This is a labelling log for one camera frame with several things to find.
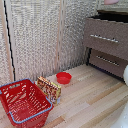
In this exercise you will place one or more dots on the red basket with blue rim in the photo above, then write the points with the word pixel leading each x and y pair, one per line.
pixel 23 103

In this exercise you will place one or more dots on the red yellow snack box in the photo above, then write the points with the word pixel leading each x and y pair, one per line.
pixel 49 88

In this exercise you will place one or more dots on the red plastic bowl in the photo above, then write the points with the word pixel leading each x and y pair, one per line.
pixel 64 77

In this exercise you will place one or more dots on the brown dresser cabinet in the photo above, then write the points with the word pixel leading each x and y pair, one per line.
pixel 106 46

